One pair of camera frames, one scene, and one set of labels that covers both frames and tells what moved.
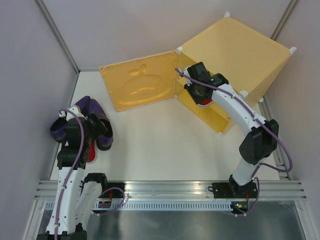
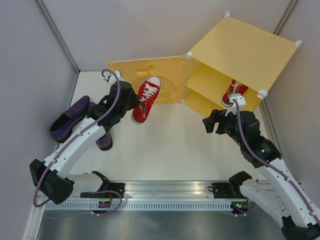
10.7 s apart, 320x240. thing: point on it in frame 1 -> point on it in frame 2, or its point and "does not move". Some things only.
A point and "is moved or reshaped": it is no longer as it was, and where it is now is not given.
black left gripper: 99,127 -> 135,99
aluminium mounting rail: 187,190 does not move
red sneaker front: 92,155 -> 148,92
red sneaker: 205,102 -> 235,87
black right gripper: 189,88 -> 216,116
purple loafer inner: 104,141 does not move
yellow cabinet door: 142,81 is moved or reshaped
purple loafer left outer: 59,126 does not move
